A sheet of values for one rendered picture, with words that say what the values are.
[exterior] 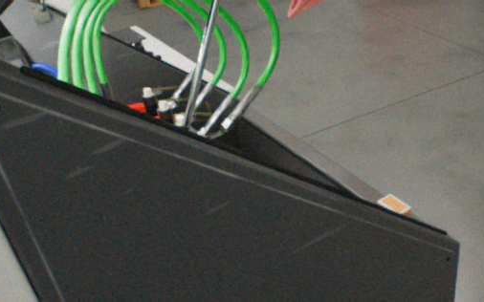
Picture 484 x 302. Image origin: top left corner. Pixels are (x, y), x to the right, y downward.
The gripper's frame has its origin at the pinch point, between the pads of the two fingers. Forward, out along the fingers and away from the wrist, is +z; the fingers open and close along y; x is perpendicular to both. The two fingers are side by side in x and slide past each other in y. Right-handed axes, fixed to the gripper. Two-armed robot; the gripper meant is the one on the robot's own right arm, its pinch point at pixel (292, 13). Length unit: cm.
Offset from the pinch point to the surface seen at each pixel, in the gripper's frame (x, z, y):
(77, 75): 14.7, 27.4, 32.1
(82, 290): 59, 31, 32
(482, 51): -176, -54, -222
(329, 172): 18.8, 19.6, -17.5
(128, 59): -11.8, 27.8, 18.8
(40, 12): -8.2, 27.4, 38.6
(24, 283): 60, 32, 37
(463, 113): -116, -13, -182
